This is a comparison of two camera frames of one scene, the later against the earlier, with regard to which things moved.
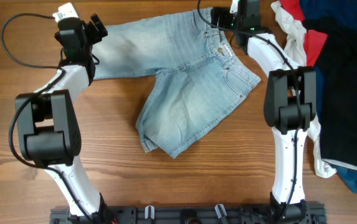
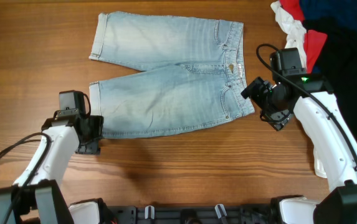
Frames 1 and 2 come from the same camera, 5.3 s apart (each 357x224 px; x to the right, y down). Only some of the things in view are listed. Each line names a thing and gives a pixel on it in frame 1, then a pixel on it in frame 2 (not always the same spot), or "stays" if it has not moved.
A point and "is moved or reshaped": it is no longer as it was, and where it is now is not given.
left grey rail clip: x=149 y=212 stays
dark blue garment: x=351 y=15 stays
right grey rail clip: x=217 y=210 stays
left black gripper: x=94 y=28 -> x=92 y=134
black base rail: x=202 y=214 stays
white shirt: x=295 y=49 stays
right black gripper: x=220 y=17 -> x=260 y=94
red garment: x=314 y=40 stays
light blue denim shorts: x=199 y=76 is moved or reshaped
